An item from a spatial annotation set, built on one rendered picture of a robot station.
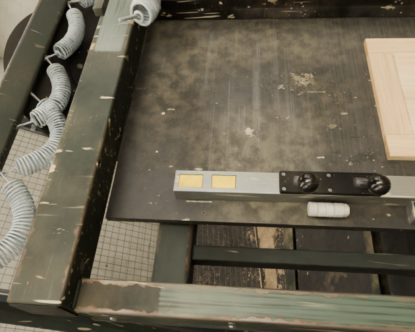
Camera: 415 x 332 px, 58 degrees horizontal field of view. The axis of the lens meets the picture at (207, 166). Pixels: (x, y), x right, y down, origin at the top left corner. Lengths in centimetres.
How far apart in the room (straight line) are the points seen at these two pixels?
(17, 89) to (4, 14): 602
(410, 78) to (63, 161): 84
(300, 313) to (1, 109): 112
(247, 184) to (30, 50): 105
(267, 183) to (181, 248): 23
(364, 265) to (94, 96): 69
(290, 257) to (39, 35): 124
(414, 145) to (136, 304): 67
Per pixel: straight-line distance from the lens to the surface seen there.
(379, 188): 69
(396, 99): 101
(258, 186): 78
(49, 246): 74
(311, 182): 66
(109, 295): 73
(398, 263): 88
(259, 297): 69
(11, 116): 140
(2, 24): 758
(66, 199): 77
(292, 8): 117
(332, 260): 84
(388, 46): 113
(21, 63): 153
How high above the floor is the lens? 194
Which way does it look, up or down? 21 degrees down
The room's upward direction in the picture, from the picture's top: 72 degrees counter-clockwise
